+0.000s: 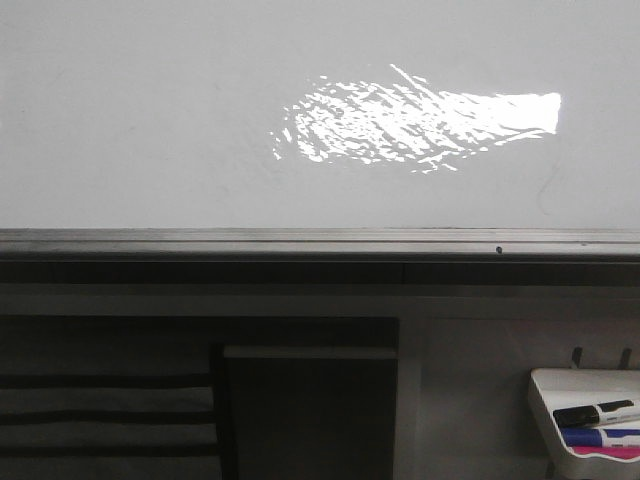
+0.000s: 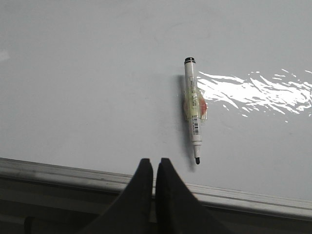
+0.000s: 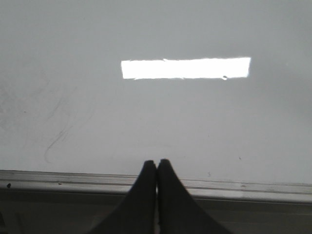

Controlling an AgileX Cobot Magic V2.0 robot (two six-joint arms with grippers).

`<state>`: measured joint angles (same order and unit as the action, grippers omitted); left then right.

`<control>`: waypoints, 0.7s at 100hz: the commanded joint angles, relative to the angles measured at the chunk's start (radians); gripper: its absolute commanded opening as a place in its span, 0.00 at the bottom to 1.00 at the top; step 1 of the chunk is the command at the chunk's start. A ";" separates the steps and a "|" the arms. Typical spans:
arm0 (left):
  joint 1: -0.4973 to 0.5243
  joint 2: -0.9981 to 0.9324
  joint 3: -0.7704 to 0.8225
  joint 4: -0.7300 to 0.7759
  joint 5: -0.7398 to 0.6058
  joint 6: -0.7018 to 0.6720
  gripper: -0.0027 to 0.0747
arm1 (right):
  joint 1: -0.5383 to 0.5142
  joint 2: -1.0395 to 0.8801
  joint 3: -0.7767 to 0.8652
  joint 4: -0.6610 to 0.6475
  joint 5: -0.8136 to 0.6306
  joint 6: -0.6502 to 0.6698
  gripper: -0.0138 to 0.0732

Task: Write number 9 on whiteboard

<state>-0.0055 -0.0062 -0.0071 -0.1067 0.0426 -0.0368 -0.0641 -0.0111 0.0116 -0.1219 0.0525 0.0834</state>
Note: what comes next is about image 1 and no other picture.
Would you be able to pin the blue capped whiteboard marker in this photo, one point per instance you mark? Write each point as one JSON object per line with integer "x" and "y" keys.
{"x": 601, "y": 437}

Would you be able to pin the black capped whiteboard marker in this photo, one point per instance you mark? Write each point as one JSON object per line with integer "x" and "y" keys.
{"x": 605, "y": 413}

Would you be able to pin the pink capped whiteboard marker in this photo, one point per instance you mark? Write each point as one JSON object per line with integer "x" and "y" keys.
{"x": 614, "y": 452}

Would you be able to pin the white marker tray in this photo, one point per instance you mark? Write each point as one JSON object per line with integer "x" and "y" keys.
{"x": 552, "y": 389}

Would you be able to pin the left black tray hook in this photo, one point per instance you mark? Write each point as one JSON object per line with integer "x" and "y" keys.
{"x": 576, "y": 357}

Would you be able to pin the white whiteboard with aluminium frame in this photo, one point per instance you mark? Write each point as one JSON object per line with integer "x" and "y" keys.
{"x": 320, "y": 128}

